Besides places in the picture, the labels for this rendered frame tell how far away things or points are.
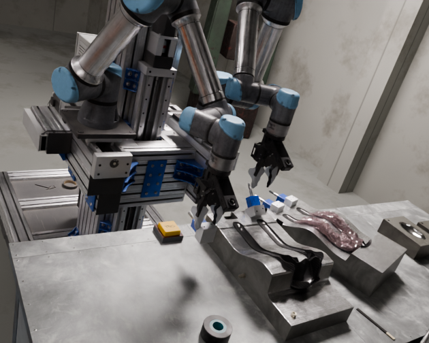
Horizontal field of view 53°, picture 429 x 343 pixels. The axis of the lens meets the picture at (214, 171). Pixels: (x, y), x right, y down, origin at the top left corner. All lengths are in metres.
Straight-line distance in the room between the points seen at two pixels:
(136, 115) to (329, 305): 1.03
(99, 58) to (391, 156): 3.35
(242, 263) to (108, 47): 0.78
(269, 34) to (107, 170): 0.80
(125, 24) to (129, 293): 0.77
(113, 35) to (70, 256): 0.67
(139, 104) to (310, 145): 3.33
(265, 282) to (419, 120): 3.09
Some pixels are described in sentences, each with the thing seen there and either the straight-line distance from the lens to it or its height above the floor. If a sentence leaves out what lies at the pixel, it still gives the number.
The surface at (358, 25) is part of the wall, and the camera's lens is 4.67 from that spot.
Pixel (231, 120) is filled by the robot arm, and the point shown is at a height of 1.30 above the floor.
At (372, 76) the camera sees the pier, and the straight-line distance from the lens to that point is 4.20.
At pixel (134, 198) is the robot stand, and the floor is 0.72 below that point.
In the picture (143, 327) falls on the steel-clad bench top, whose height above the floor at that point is 0.80.
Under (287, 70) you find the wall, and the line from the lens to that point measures 5.22.
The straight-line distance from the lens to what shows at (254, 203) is 1.60.
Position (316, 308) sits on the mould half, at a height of 0.86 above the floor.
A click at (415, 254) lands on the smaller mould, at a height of 0.83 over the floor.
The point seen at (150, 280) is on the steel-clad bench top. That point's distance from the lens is 1.33.
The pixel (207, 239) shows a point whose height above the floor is 0.92.
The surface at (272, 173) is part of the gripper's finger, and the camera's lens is 1.56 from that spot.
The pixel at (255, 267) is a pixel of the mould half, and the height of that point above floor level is 0.90.
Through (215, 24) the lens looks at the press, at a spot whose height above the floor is 1.13.
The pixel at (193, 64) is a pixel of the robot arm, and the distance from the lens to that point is 1.36.
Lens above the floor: 1.67
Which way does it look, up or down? 25 degrees down
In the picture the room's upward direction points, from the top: 16 degrees clockwise
